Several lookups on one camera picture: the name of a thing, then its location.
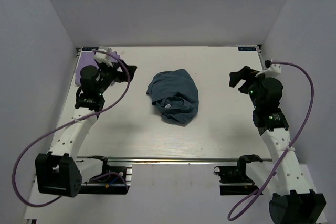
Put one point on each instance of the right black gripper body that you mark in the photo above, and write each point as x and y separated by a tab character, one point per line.
253	90

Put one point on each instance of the right blue table sticker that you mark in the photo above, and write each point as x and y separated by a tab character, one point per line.
247	49

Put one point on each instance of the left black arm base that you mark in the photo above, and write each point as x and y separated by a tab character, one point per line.
104	176

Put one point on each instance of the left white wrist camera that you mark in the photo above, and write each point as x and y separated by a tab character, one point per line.
102	56

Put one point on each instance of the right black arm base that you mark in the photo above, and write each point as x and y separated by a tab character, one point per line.
233	180

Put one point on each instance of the folded lavender t-shirt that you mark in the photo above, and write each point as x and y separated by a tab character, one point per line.
86	59

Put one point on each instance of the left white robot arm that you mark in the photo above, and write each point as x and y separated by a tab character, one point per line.
58	171

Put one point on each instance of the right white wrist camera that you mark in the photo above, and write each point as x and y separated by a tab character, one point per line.
272	69

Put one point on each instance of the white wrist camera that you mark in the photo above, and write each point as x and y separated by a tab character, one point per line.
272	69
102	56

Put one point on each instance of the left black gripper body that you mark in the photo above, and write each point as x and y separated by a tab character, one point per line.
107	76

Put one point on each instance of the dark teal t-shirt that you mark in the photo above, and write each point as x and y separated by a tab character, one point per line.
174	94

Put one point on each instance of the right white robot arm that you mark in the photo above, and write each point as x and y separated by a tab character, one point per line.
292	199

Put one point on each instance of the left blue table sticker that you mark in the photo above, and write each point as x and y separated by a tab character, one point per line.
89	48

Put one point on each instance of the blue table sticker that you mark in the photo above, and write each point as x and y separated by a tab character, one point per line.
89	48
247	49

